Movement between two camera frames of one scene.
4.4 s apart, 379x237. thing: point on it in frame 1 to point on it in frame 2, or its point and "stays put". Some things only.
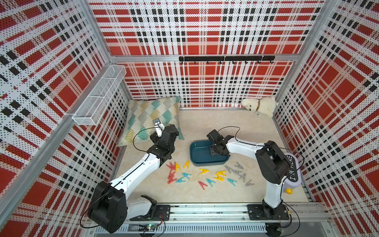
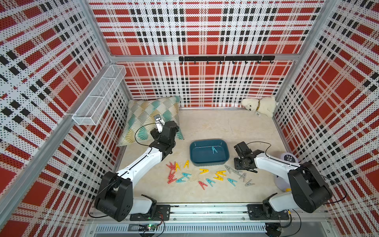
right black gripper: [212, 151] to [237, 167]
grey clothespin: [237, 172] stays put
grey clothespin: [248, 183] stays put
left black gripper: [154, 138] stays put
